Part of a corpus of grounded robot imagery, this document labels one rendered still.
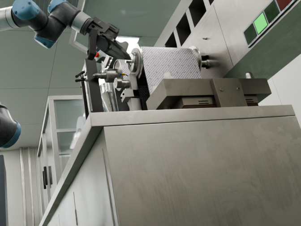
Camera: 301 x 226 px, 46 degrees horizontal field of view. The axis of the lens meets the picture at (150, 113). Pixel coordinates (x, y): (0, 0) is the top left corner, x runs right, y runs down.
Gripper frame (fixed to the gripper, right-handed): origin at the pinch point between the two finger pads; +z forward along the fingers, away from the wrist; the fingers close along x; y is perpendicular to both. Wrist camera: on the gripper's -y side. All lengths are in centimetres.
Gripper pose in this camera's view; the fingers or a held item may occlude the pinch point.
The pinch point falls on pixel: (126, 58)
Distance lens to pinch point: 137.9
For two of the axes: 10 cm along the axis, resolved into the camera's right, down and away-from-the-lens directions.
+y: 4.4, -7.2, 5.3
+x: -3.3, 4.1, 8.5
